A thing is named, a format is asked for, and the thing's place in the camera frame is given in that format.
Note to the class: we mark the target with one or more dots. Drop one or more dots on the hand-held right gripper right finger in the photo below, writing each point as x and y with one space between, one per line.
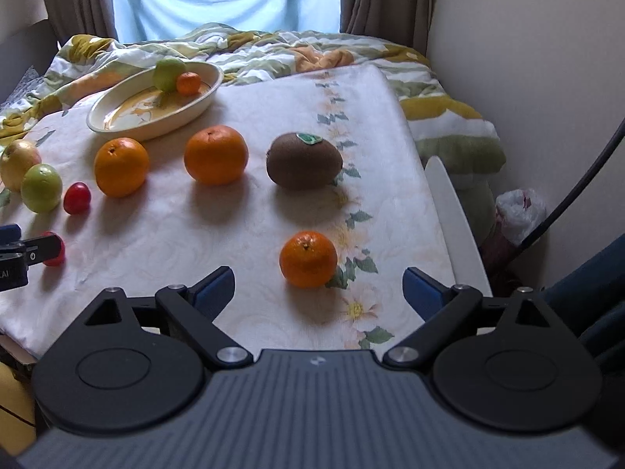
420 291

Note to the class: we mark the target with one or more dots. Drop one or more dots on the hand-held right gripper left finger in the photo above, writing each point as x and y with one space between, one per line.
215 289

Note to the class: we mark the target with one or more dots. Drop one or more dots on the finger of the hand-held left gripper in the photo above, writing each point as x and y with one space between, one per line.
9 232
39 249

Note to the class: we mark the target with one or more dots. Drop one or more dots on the small red fruit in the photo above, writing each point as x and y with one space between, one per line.
62 250
77 199

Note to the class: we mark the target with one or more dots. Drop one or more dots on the green apple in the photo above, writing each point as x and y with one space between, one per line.
41 189
168 73

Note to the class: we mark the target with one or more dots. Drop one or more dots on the yellow red apple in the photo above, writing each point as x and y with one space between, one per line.
17 163

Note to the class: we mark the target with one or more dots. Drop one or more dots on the medium orange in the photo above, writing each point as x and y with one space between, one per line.
121 167
308 260

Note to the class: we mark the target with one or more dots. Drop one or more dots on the large orange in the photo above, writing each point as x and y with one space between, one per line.
216 155

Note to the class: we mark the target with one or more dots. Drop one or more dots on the brown kiwi with green sticker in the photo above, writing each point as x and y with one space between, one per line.
302 162

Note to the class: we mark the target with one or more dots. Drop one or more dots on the cream oval bowl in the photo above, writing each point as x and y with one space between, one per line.
127 113

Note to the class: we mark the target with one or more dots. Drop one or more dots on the floral cream table cloth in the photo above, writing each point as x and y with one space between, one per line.
195 234

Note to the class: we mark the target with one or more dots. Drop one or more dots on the white plastic bag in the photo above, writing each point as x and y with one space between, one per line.
520 212

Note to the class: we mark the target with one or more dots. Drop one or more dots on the grey patterned sheet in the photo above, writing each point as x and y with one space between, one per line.
19 90

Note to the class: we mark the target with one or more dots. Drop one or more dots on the person's blue clothing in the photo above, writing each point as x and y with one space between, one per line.
593 283

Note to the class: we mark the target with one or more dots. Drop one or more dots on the small orange mandarin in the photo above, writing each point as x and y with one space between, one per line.
189 84

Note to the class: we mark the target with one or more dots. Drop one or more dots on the green yellow striped quilt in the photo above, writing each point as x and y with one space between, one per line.
273 51

